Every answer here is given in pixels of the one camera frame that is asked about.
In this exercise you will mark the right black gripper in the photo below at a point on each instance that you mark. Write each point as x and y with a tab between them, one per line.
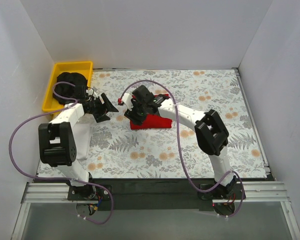
132	110

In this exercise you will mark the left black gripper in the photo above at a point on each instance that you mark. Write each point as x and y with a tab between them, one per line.
101	108

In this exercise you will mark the red t shirt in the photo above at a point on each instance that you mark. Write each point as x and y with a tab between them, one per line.
153	121

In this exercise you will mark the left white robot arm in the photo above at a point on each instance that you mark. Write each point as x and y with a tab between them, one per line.
75	174

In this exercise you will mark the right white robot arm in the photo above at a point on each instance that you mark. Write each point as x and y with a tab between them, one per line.
210	130

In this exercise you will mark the white folded t shirt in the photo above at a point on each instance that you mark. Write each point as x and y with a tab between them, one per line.
83	140

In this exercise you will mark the floral patterned table mat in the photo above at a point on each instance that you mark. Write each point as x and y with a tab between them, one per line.
117	151

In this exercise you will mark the black crumpled t shirt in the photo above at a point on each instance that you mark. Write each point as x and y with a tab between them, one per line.
67	85

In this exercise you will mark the yellow plastic bin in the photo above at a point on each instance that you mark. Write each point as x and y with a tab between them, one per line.
82	67

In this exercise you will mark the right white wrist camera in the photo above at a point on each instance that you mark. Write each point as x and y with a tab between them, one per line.
126	100

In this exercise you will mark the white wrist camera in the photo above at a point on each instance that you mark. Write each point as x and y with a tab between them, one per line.
126	100
92	94

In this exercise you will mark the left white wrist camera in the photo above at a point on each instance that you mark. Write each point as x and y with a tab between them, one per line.
92	94

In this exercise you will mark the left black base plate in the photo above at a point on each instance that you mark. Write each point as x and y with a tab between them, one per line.
88	193

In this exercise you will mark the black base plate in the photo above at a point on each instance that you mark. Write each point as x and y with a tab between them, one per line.
223	193
88	193

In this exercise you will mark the aluminium frame rail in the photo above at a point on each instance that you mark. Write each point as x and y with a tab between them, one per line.
154	189

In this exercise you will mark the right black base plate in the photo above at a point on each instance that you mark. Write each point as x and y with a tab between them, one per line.
223	193

